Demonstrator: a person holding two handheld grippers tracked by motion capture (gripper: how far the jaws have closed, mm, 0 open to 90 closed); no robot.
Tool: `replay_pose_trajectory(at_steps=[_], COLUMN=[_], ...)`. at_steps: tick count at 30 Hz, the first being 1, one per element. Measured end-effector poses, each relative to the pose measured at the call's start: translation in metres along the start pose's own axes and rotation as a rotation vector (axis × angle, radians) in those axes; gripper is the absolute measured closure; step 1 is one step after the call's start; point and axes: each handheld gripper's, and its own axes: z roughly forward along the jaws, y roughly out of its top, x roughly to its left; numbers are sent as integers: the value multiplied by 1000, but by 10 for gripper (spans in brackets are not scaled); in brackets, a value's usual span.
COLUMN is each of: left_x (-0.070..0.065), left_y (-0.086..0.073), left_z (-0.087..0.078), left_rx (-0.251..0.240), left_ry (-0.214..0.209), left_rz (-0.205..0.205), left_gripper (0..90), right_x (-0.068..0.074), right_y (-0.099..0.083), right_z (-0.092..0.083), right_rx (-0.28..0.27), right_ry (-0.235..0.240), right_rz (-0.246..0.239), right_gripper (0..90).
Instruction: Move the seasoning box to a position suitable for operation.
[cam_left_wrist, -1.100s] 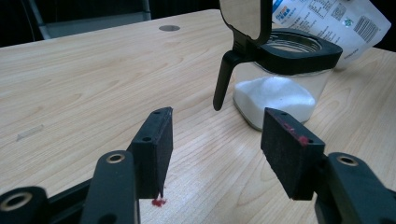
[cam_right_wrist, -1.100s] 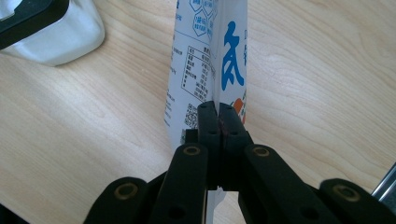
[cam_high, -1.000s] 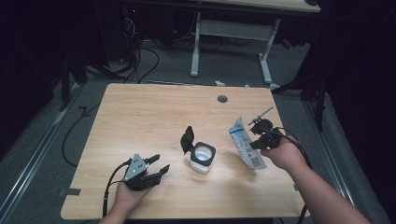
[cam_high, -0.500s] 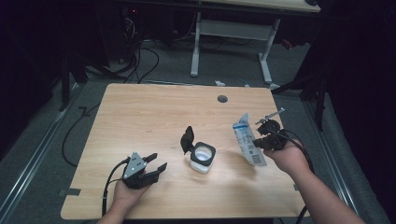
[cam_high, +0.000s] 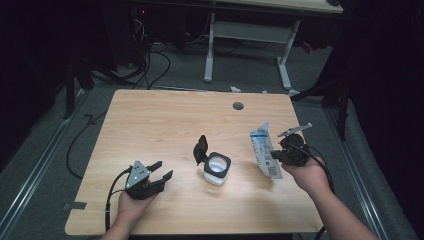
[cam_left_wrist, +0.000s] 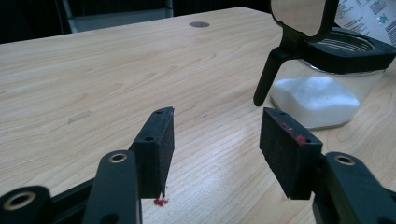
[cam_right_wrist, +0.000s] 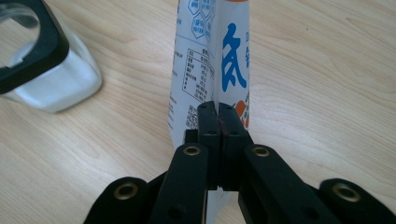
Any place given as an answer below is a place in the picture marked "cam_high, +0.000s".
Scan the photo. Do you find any left hand-held gripper black cable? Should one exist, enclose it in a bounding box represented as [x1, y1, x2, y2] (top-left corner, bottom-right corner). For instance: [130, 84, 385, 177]
[104, 165, 133, 233]

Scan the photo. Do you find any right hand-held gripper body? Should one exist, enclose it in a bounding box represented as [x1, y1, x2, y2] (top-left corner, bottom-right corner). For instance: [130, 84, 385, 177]
[277, 122, 314, 168]

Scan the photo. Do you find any right hand-held gripper black cable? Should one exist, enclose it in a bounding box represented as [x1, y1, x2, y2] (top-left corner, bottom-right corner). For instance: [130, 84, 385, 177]
[288, 140, 336, 240]

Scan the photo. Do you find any bundle of black cables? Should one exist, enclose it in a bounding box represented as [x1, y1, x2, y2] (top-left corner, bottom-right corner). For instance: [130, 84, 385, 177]
[92, 16, 172, 91]

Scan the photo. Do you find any person's left hand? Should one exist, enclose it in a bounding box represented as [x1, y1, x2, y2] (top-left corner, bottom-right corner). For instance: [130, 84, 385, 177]
[116, 191, 158, 220]

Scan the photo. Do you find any black stand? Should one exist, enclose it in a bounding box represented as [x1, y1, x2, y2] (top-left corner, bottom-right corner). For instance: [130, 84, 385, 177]
[289, 78, 352, 142]
[62, 54, 95, 120]

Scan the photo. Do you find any black floor cable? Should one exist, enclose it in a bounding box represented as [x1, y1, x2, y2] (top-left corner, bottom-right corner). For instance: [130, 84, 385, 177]
[65, 109, 116, 180]

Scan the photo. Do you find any clear jar with black lid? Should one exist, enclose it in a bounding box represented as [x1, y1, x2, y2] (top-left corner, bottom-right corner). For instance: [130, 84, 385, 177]
[192, 134, 232, 187]

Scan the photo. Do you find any white and blue pouch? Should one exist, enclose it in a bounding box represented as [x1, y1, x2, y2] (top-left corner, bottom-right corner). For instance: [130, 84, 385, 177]
[249, 121, 284, 180]

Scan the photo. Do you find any metal floor rail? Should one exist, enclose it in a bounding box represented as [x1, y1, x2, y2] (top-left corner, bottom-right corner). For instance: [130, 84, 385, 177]
[0, 87, 90, 236]
[324, 105, 390, 240]

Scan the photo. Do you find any white-framed desk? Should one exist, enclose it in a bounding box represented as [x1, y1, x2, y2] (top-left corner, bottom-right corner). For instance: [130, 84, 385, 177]
[133, 0, 345, 90]

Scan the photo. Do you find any person's right hand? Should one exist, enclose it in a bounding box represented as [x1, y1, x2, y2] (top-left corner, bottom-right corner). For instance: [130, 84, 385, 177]
[281, 159, 330, 202]

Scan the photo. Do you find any hand-held gripper black cable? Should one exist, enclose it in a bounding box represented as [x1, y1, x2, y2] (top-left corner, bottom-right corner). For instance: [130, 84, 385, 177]
[288, 140, 336, 240]
[104, 165, 133, 233]

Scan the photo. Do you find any grey tape strip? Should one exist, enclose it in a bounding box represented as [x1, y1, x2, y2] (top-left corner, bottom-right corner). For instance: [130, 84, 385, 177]
[62, 201, 88, 212]

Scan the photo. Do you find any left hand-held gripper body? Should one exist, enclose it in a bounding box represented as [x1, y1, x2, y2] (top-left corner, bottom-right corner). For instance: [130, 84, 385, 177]
[124, 160, 165, 201]

